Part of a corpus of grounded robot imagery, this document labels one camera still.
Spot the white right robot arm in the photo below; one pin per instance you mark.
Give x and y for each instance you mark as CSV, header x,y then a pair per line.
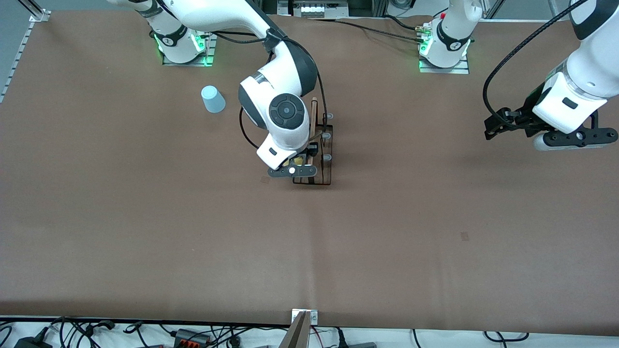
x,y
285,72

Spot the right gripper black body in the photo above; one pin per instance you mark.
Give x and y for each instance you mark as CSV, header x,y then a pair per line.
x,y
312,150

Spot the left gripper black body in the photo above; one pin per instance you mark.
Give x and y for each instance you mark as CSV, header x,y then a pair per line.
x,y
526,115

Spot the aluminium table edge rail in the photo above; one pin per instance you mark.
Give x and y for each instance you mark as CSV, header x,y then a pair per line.
x,y
19,53

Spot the yellow cup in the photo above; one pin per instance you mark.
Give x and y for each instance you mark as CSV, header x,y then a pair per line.
x,y
300,159

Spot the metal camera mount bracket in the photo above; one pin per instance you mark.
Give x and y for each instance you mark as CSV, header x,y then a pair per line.
x,y
299,333

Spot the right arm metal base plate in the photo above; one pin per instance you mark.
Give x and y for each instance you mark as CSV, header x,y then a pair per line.
x,y
211,46

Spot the light blue cup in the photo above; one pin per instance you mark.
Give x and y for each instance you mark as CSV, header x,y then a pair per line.
x,y
213,100

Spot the black box orange levers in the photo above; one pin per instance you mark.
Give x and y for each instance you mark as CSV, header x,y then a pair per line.
x,y
191,337

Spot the white power strip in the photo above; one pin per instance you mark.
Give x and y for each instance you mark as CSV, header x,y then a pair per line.
x,y
319,8

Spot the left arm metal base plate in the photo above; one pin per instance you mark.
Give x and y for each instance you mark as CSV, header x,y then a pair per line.
x,y
445,70

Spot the black power adapter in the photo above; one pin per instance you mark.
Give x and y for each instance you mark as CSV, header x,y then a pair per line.
x,y
31,343

